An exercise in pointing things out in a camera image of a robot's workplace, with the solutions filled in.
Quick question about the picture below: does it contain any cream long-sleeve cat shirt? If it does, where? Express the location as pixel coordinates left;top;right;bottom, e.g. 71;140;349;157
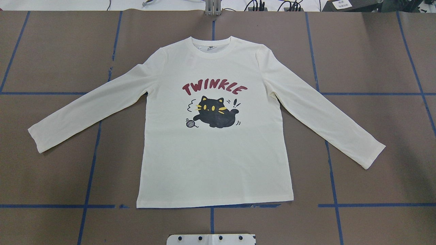
28;37;385;208

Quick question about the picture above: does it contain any black power strip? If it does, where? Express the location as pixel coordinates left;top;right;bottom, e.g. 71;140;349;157
244;0;268;12
277;0;303;12

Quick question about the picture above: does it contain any black box with label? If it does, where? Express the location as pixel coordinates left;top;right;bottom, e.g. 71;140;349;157
322;0;383;12

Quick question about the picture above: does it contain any aluminium frame post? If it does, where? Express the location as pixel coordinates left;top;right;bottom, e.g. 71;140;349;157
205;0;222;16

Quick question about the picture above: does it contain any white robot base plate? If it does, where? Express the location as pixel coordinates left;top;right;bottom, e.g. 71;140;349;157
166;234;256;245

